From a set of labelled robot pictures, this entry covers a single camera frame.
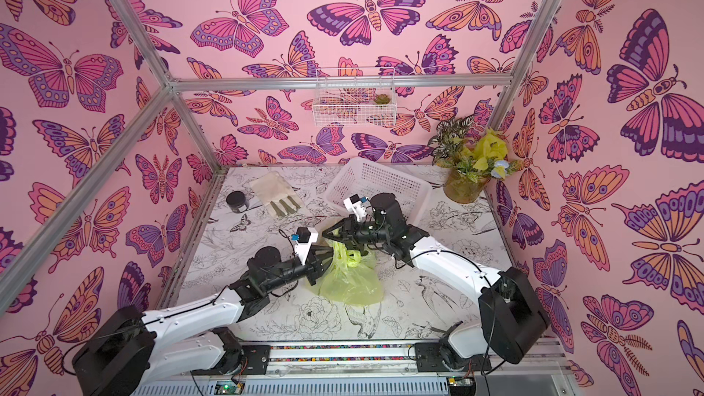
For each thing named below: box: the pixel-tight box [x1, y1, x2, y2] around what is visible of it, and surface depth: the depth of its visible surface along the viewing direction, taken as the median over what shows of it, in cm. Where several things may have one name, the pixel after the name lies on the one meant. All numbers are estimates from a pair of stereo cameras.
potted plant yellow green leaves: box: [428, 115, 510, 204], surface depth 99 cm
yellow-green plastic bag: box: [306, 238, 385, 305], surface depth 73 cm
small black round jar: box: [225, 190, 248, 214], surface depth 105 cm
